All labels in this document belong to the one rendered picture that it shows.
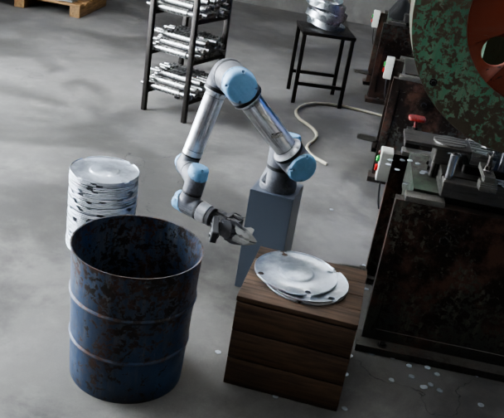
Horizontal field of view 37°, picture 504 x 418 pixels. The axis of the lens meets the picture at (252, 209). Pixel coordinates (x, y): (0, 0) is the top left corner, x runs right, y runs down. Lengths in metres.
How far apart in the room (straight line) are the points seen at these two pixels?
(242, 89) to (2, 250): 1.30
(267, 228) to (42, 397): 1.10
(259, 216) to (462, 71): 1.07
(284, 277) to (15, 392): 0.94
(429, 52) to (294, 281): 0.86
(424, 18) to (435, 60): 0.13
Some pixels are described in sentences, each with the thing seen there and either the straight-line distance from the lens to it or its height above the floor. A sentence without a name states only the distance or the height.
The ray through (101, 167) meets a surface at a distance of 3.29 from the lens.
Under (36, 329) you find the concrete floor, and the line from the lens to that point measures 2.86.
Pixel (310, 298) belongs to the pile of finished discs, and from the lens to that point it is 2.52.
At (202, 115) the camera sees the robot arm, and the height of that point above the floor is 0.75.
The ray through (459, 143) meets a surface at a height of 0.79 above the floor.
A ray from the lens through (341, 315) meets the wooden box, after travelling 2.49.
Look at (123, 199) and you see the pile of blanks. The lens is 3.20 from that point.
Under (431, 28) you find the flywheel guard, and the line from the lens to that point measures 2.37.
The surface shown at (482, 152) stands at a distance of 2.94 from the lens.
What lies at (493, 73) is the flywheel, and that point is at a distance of 2.50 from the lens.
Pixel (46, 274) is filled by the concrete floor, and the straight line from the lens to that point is 3.18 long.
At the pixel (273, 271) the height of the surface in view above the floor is 0.37.
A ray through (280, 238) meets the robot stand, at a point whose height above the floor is 0.27.
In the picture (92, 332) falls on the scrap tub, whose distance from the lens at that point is 2.42.
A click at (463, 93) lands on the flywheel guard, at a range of 2.42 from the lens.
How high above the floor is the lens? 1.64
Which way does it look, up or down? 25 degrees down
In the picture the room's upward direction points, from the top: 9 degrees clockwise
